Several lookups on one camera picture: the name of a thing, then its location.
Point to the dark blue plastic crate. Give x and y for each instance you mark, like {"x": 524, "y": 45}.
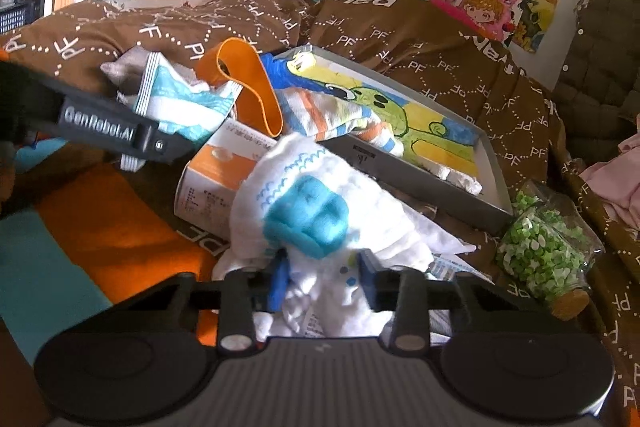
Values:
{"x": 20, "y": 14}

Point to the orange white carton box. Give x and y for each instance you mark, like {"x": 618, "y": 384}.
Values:
{"x": 210, "y": 177}

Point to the bag of green white pellets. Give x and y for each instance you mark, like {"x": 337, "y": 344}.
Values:
{"x": 540, "y": 252}

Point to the cartoon drawing sheet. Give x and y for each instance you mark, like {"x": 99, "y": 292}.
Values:
{"x": 425, "y": 127}

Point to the white tissue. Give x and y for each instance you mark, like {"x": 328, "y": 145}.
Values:
{"x": 460, "y": 179}

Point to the dark green padded jacket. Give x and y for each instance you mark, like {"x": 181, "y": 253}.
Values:
{"x": 600, "y": 57}

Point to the orange teal striped blanket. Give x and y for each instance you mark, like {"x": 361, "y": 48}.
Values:
{"x": 100, "y": 217}

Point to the white diaper with blue patch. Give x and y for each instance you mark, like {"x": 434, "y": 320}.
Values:
{"x": 310, "y": 217}

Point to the white flat carton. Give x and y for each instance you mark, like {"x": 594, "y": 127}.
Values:
{"x": 450, "y": 267}

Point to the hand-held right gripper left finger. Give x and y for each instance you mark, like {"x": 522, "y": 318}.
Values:
{"x": 278, "y": 283}

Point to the orange elastic band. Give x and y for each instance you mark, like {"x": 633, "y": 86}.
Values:
{"x": 250, "y": 72}

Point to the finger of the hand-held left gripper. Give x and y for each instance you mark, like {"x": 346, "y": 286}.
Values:
{"x": 95, "y": 124}

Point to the orange blue striped white cloth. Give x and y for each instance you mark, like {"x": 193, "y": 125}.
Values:
{"x": 325, "y": 112}

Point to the pink cloth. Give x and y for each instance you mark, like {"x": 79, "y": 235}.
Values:
{"x": 620, "y": 187}

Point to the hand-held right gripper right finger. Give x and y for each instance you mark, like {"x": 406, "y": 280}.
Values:
{"x": 366, "y": 281}

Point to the brown printed quilt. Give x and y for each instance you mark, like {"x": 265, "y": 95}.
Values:
{"x": 425, "y": 32}

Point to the grey cloth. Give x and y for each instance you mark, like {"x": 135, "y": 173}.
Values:
{"x": 125, "y": 67}

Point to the grey tray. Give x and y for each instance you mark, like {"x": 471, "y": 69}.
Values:
{"x": 425, "y": 197}

